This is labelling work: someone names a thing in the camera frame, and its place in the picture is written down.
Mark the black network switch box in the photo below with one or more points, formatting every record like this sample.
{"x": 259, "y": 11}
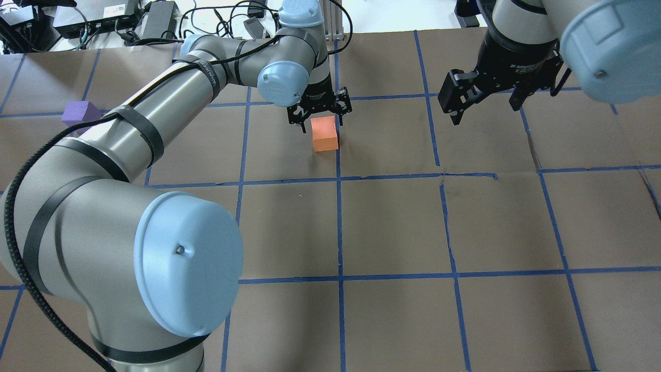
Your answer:
{"x": 92, "y": 16}

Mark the purple foam cube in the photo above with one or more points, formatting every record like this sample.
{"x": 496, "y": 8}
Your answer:
{"x": 76, "y": 112}

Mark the aluminium frame post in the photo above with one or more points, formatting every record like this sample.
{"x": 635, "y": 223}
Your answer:
{"x": 333, "y": 20}

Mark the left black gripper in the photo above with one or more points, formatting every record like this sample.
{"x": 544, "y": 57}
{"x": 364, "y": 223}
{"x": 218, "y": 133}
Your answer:
{"x": 317, "y": 91}

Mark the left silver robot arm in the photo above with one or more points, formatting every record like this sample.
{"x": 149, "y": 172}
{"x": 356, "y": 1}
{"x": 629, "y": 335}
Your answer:
{"x": 138, "y": 278}

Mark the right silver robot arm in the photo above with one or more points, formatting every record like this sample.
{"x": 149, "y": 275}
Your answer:
{"x": 612, "y": 48}

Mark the small black adapter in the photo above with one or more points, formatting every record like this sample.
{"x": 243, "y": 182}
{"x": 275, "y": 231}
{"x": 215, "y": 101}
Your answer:
{"x": 466, "y": 12}

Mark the orange foam cube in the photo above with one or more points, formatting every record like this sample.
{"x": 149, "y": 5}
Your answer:
{"x": 324, "y": 134}

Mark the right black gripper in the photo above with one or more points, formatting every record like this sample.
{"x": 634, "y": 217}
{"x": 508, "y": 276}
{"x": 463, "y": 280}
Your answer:
{"x": 508, "y": 61}

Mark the black power brick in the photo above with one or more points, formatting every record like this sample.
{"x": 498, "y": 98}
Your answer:
{"x": 161, "y": 19}

